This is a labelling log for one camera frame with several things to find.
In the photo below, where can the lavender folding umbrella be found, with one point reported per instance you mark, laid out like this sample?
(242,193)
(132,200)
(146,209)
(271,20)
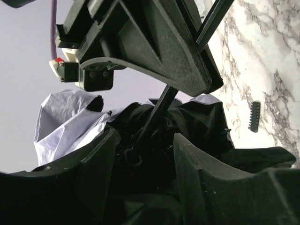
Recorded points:
(138,167)

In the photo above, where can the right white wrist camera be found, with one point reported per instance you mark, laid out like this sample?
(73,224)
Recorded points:
(93,79)

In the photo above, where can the small black comb piece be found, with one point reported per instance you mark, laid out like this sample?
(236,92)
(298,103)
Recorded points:
(254,116)

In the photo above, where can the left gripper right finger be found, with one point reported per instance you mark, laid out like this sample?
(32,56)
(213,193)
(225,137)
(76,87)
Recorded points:
(214,193)

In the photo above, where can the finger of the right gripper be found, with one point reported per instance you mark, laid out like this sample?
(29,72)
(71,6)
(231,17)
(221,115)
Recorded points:
(192,17)
(149,36)

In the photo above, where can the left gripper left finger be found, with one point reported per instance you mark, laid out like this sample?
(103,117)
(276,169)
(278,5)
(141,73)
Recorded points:
(71,190)

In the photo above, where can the clear plastic screw box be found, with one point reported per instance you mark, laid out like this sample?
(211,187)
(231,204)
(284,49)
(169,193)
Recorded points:
(203,7)

